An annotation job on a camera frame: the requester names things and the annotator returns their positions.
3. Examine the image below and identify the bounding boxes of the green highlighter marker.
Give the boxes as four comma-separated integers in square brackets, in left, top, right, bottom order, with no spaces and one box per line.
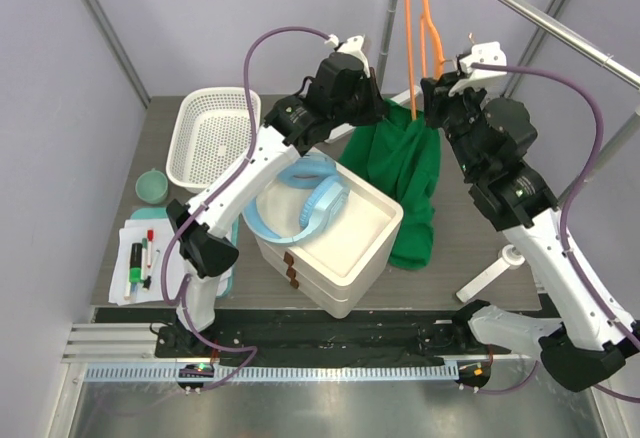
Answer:
[128,242,143,284]

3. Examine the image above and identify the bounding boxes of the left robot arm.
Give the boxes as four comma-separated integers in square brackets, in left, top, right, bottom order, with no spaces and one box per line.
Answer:
[167,51,388,357]

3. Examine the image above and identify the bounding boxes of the red capped marker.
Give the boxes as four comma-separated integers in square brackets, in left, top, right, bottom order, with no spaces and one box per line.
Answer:
[144,228,154,277]

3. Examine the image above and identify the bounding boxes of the green capped marker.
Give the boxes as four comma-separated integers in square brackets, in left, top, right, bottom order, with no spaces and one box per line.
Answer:
[140,238,148,283]

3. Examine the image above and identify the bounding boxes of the teal bordered mat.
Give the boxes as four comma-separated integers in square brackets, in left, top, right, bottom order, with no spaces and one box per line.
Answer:
[125,207,239,298]

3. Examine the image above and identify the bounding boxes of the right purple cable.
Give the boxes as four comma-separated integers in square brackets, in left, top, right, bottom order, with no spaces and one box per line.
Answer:
[472,62,640,402]

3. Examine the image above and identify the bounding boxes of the black capped marker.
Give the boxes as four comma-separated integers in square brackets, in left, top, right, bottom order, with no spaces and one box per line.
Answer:
[142,249,161,291]

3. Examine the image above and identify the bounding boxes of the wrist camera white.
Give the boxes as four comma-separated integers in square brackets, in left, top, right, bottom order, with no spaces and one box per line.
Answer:
[324,34,369,69]
[448,41,507,97]

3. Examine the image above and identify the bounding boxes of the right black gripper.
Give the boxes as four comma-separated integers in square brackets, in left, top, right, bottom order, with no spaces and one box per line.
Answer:
[424,72,488,179]

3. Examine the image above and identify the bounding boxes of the white stacked storage box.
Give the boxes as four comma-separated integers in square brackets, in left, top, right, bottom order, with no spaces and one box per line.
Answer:
[255,164,404,319]

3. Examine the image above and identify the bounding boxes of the green t shirt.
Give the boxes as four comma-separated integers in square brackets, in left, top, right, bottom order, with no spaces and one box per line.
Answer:
[339,100,441,270]

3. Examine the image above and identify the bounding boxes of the green plastic cup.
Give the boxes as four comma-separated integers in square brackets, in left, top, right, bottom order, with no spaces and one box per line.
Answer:
[135,169,169,205]

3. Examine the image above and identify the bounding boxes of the white slotted cable duct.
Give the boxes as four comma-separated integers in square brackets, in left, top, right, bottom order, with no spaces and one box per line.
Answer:
[85,363,460,384]

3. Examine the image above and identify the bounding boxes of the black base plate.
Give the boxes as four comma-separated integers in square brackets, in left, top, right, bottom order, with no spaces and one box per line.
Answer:
[95,308,507,368]

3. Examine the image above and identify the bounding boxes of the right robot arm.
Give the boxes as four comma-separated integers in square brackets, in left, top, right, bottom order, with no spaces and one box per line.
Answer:
[421,72,639,392]

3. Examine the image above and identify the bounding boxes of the white perforated plastic basket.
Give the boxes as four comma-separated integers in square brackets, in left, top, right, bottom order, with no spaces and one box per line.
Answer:
[165,87,251,194]

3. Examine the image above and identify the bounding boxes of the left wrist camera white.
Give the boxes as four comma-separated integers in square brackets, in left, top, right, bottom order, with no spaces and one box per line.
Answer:
[324,34,369,69]

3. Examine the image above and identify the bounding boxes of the orange clothes hanger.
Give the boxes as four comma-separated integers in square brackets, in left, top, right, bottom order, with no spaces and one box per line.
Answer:
[404,0,453,121]

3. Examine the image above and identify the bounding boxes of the light blue headphones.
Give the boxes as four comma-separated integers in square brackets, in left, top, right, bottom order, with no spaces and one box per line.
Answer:
[242,152,350,245]

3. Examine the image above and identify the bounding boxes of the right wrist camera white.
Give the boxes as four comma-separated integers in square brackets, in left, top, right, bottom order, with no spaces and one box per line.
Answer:
[448,41,507,97]

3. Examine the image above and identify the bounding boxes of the metal clothes rack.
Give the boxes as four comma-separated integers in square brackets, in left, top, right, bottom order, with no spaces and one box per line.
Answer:
[377,0,639,303]

